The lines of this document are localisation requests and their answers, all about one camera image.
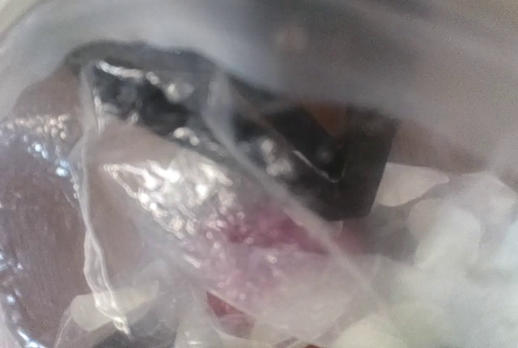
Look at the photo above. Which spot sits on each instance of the clear zip top bag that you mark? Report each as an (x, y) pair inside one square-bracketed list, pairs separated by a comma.
[(103, 222)]

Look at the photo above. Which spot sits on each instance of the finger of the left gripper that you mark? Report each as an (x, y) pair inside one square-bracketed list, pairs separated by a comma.
[(185, 98)]

